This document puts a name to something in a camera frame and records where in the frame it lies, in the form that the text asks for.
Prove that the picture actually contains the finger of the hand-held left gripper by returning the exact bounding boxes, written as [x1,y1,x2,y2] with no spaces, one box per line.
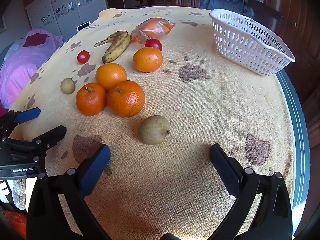
[0,107,41,140]
[5,125,67,161]

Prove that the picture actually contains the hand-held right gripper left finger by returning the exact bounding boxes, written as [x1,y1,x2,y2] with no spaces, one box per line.
[26,144,112,240]

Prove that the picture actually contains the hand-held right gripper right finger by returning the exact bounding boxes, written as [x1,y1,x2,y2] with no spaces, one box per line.
[209,144,293,240]

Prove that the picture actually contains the red tomato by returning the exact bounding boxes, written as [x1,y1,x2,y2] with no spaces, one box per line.
[77,50,90,64]
[144,37,163,52]

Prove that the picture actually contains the spotted yellow banana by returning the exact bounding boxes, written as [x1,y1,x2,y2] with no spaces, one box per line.
[94,30,131,64]

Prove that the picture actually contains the white plastic basket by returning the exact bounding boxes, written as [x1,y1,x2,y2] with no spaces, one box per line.
[209,8,296,77]

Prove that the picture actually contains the plastic bag with orange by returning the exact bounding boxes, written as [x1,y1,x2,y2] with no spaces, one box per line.
[130,17,176,43]

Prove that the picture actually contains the grey stuffed toy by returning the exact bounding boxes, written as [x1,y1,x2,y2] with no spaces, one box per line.
[11,179,27,212]

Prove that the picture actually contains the pink bedding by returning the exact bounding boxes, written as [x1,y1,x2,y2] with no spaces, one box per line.
[0,29,64,108]

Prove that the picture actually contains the small brown round fruit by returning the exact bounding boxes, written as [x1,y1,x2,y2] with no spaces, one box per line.
[60,78,75,95]

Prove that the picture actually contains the mandarin with green stem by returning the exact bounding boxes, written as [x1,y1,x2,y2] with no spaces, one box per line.
[76,82,107,117]
[107,80,146,117]

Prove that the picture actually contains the yellow paw print blanket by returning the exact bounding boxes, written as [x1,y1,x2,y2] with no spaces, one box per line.
[9,6,295,240]

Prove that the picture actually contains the large brown round fruit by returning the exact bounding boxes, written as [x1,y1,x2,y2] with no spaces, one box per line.
[139,115,171,145]

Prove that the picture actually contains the red cloth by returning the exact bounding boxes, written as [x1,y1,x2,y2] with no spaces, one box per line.
[22,33,52,47]

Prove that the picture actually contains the grey striped mat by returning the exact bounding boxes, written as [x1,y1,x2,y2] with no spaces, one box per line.
[275,69,312,209]

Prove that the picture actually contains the smooth orange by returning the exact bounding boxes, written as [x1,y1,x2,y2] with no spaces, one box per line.
[95,63,127,92]
[133,47,163,73]

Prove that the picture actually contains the white tablet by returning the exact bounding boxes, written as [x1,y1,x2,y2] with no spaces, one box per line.
[76,21,92,32]

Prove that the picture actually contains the dark wooden chair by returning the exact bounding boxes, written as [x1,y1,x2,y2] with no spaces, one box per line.
[244,0,285,34]

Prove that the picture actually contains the brown wooden door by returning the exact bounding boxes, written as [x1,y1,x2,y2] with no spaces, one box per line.
[275,0,320,105]

